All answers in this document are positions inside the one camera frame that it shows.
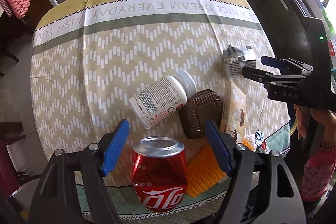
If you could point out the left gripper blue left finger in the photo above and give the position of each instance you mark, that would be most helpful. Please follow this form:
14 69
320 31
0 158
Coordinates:
112 145

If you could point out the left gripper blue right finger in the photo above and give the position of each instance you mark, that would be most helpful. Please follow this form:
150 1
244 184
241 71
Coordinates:
222 145

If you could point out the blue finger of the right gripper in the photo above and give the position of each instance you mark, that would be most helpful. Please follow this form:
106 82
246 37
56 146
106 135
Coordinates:
274 62
254 74

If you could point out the orange foam fruit net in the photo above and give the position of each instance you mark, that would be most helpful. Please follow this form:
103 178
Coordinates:
203 172

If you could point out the small beige picture box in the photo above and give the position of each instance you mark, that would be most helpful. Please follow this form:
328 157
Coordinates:
233 115

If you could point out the white toothpaste tube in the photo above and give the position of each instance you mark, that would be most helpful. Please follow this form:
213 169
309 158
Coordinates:
260 141

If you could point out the white pill bottle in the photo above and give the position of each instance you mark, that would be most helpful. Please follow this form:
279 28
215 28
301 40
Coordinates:
163 98

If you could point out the red cola can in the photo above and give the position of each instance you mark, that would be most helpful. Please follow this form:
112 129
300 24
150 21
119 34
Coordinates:
159 173

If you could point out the brown plastic tray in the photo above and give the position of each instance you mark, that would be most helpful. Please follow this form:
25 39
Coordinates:
204 105

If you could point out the blue trash bin yellow rim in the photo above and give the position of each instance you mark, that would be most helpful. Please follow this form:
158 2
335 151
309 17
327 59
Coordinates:
293 126

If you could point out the person right hand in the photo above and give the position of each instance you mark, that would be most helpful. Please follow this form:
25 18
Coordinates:
325 118

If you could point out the patterned tablecloth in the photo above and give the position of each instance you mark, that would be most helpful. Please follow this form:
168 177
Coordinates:
91 56

